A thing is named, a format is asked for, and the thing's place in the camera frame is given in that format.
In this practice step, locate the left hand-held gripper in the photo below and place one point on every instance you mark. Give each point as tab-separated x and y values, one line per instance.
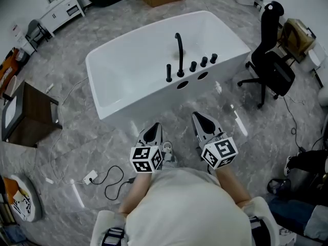
142	154

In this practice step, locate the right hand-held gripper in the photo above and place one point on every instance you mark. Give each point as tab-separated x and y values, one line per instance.
221	150

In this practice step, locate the black handheld shower wand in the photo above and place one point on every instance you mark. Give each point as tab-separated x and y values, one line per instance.
168	72

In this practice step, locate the person's left forearm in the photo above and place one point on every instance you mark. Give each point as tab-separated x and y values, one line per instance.
135	191

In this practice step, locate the person's right forearm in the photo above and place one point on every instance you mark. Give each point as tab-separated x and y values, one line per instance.
232	183

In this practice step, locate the white bathtub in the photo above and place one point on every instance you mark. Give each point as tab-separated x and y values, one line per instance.
133	68

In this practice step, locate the person's leg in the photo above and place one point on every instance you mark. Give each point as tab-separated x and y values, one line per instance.
310	159
169	158

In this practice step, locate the white crumpled paper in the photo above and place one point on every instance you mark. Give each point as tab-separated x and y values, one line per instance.
218	86

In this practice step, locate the black round faucet knob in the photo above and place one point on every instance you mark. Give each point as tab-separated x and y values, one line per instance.
193	66
213	58
204	61

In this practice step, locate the white power socket block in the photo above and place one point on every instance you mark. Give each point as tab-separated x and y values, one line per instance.
90	177

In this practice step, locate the black curved faucet spout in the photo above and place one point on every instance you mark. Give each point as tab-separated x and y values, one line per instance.
181	60

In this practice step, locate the person's white shirt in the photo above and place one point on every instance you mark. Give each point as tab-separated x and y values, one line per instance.
184	209

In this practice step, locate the black office chair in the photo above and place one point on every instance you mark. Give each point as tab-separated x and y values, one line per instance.
271	68

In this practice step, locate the small white power strip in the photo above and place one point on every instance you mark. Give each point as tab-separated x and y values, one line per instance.
50	87

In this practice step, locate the dark wooden vanity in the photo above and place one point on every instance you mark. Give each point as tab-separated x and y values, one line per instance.
33	111

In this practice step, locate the brown wrapped box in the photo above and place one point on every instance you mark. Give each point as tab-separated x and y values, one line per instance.
297	36

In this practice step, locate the round grey tray with papers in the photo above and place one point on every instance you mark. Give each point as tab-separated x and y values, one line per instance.
25	201

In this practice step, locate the round wooden side table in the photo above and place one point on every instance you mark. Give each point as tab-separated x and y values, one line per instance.
10	86

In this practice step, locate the small grey bin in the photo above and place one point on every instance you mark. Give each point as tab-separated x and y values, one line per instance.
21	58

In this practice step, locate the white vanity cabinet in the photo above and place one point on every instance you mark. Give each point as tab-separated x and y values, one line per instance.
61	9

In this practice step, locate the white water dispenser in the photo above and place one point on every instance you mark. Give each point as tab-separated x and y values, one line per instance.
21	41

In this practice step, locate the grey chair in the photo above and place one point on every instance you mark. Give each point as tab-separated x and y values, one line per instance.
32	27

